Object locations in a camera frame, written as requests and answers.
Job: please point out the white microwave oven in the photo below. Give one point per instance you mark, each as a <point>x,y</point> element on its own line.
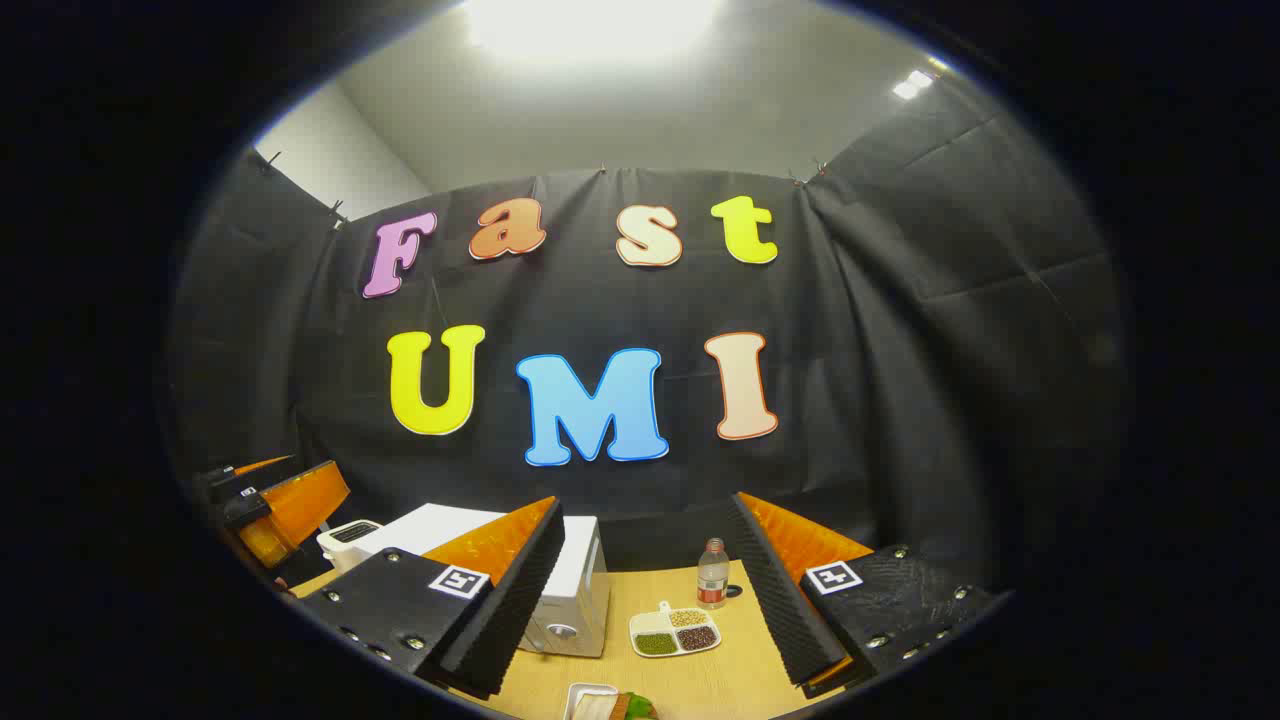
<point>575,590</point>

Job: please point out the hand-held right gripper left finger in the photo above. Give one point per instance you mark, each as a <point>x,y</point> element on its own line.
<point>505,620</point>

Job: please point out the lettuce sandwich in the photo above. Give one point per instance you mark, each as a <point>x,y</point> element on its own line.
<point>635,710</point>

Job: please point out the white rectangular tray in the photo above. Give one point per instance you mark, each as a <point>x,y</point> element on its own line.
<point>580,695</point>

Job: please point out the clear red label bottle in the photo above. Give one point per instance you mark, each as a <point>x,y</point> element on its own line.
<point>711,575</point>

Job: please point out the black backdrop cloth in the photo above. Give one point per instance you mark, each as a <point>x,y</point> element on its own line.
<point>880,350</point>

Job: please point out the divided white bean dish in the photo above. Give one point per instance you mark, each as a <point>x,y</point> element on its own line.
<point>675,630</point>

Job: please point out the white toaster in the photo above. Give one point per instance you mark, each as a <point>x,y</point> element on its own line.
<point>340,548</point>

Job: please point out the small ceiling light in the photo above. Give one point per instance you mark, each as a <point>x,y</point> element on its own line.
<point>912,85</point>

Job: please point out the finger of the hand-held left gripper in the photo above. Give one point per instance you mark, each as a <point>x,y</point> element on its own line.
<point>300,505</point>

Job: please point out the large ceiling light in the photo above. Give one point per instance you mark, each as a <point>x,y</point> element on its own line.
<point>590,25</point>

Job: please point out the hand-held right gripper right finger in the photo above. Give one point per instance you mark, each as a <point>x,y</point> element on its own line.
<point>790,610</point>

